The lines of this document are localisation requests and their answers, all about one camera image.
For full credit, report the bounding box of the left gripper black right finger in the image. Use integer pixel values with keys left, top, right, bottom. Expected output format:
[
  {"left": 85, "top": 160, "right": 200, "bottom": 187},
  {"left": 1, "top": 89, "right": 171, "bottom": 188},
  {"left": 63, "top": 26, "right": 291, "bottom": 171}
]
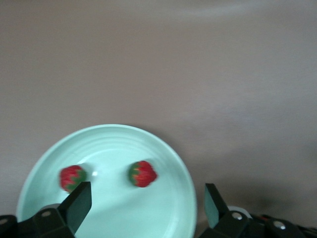
[{"left": 199, "top": 183, "right": 267, "bottom": 238}]

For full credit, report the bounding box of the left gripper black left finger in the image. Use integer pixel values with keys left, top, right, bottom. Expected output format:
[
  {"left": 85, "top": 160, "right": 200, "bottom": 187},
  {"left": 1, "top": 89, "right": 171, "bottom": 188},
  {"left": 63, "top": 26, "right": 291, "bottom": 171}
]
[{"left": 17, "top": 181, "right": 92, "bottom": 238}]

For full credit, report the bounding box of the red strawberry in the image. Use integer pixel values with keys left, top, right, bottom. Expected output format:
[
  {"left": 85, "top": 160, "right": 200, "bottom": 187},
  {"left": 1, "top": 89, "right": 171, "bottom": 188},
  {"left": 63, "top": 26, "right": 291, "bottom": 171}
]
[
  {"left": 127, "top": 160, "right": 158, "bottom": 188},
  {"left": 58, "top": 165, "right": 88, "bottom": 194}
]

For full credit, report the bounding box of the pale green round plate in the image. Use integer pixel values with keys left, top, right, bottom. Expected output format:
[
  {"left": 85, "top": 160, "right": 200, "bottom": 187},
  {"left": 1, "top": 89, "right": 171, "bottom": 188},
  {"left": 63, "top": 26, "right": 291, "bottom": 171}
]
[{"left": 16, "top": 123, "right": 199, "bottom": 238}]

